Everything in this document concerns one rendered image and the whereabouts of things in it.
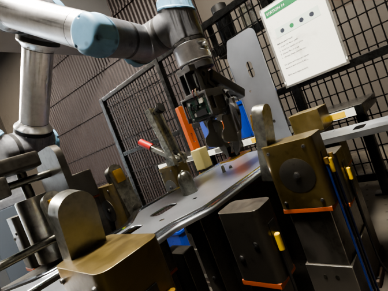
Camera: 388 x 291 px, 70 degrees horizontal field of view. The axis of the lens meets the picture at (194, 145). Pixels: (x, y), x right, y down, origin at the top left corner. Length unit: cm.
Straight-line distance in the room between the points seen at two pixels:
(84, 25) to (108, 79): 320
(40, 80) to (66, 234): 74
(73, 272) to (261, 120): 36
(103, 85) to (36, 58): 290
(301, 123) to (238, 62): 27
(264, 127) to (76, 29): 37
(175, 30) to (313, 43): 61
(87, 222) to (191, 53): 41
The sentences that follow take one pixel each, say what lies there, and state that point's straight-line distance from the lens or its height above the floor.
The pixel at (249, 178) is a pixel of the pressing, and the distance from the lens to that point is 53.
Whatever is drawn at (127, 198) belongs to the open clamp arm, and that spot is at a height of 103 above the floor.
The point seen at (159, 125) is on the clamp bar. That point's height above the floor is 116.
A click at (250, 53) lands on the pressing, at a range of 87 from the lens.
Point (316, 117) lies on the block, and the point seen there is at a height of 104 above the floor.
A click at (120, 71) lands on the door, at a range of 359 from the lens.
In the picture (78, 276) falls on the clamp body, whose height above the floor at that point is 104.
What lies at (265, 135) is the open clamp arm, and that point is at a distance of 50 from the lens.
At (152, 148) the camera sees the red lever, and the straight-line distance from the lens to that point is 80.
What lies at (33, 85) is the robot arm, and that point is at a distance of 98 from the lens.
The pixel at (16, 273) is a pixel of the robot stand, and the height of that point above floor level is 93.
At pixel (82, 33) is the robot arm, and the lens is 56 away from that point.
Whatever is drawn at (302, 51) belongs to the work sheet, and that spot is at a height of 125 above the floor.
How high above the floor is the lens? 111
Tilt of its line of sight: 3 degrees down
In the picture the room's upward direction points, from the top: 21 degrees counter-clockwise
